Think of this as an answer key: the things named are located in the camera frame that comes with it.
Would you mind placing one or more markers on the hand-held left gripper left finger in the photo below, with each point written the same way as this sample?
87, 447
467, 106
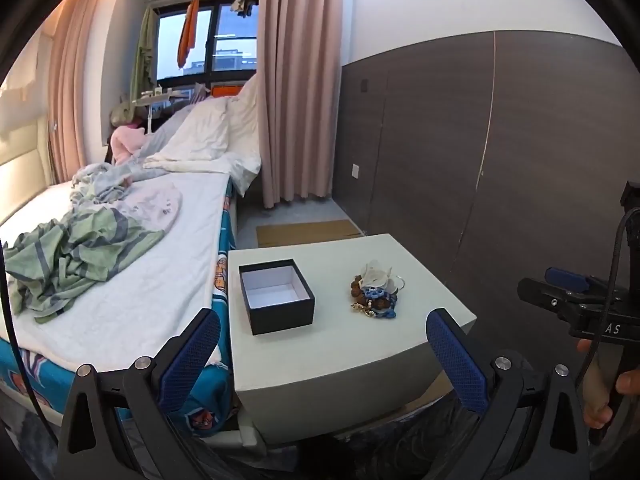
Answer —
192, 355

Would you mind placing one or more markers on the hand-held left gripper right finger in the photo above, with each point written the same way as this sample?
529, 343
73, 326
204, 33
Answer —
455, 360

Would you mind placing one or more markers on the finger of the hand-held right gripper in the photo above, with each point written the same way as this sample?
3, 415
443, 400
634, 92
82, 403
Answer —
565, 278
555, 302

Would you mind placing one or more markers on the silver bangle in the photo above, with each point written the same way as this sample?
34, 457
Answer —
401, 282

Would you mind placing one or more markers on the black cardboard box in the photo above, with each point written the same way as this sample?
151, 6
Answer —
282, 310

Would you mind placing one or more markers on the white fabric ornament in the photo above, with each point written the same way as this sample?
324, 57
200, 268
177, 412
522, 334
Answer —
375, 271

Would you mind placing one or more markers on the person's right hand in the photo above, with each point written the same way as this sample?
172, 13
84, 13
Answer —
598, 387

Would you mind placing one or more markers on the teal printed bed cover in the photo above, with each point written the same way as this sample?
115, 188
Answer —
220, 280

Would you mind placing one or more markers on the bed with white sheet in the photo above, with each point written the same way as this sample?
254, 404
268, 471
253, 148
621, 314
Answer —
165, 270

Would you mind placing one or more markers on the black plastic bag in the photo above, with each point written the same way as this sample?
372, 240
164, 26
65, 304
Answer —
425, 450

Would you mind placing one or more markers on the white bedside table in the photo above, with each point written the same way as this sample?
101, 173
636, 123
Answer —
340, 355

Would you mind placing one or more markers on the green striped blanket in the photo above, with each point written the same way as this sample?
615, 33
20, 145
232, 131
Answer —
85, 255

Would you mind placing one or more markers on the pale printed cloth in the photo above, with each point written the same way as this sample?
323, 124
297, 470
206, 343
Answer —
155, 207

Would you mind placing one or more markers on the brown cardboard sheet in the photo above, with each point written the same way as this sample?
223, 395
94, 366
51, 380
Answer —
305, 232

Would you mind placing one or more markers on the light blue garment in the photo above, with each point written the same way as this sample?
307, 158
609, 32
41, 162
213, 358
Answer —
107, 177

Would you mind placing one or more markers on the white duvet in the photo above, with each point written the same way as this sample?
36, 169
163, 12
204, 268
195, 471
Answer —
205, 135

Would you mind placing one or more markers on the pink plush toy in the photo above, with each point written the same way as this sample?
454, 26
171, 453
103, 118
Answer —
125, 142

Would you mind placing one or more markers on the green plush toy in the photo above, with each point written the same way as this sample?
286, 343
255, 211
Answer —
120, 114

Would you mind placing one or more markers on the white stand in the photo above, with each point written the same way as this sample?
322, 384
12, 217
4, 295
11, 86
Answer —
150, 105

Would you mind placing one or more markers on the beige padded headboard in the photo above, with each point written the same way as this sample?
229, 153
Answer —
20, 160

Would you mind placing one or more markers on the orange box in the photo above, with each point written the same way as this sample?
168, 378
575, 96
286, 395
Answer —
227, 91

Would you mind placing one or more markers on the pink curtain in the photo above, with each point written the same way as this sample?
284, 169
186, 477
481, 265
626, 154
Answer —
300, 85
75, 85

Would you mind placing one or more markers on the green hanging garment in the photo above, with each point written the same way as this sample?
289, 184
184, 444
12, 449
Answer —
145, 50

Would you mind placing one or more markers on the orange hanging garment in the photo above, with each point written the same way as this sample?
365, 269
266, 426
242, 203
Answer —
187, 35

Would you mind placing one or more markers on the window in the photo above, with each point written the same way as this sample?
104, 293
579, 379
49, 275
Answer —
230, 35

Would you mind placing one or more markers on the dark hanging clothes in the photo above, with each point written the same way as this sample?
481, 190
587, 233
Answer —
244, 5

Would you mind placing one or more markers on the wall socket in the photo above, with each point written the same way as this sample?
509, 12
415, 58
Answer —
355, 171

